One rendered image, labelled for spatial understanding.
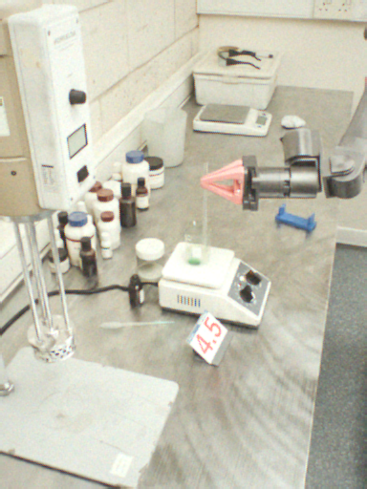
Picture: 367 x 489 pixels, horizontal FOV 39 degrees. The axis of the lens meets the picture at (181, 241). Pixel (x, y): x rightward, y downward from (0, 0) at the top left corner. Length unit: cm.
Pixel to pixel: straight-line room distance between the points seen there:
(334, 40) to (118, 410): 183
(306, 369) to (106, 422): 35
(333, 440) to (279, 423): 96
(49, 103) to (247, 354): 60
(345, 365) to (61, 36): 172
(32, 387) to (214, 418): 30
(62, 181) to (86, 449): 43
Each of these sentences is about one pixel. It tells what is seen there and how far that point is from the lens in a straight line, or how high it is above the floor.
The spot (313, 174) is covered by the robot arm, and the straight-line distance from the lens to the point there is 94.
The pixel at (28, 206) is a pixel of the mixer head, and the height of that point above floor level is 115.
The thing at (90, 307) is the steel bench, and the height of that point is 75.
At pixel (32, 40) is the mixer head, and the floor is 133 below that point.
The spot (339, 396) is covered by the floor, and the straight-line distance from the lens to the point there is 195.
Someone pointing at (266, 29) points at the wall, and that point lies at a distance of 238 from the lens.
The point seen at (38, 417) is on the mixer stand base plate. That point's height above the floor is 76.
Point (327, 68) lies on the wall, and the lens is 238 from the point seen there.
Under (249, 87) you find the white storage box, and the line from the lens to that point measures 206.
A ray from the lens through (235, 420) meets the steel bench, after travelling 88.
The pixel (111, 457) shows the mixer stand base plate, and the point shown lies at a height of 76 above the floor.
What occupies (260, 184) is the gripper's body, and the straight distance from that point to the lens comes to 90.
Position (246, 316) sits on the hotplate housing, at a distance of 100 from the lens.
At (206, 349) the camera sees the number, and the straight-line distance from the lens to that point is 95.
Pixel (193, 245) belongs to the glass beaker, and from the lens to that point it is 99.
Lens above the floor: 144
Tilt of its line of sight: 33 degrees down
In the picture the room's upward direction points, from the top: straight up
